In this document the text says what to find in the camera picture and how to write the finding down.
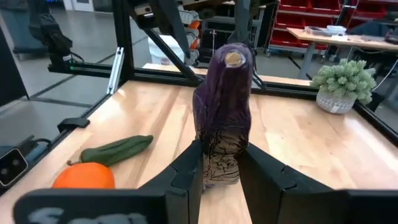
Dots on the wooden workbench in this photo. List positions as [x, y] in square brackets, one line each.
[342, 41]

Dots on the black aluminium table frame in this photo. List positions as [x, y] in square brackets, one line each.
[124, 37]

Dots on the black table edge clamp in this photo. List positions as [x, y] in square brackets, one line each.
[73, 124]

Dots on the orange fruit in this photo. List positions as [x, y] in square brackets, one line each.
[84, 177]

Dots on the silver frame bracket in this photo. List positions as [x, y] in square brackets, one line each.
[115, 71]

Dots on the green grape bunch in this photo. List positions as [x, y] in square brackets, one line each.
[343, 84]

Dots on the red bin shelf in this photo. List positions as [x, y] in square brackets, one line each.
[295, 18]

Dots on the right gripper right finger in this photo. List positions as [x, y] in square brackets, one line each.
[280, 193]

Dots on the black table-level camera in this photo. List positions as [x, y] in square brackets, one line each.
[11, 168]

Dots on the green cucumber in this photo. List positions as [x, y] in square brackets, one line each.
[118, 151]

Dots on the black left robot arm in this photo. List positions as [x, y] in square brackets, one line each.
[51, 37]

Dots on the white bag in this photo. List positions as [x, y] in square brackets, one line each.
[164, 49]

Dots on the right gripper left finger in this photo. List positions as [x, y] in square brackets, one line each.
[174, 193]

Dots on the purple eggplant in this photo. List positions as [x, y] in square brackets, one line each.
[222, 109]

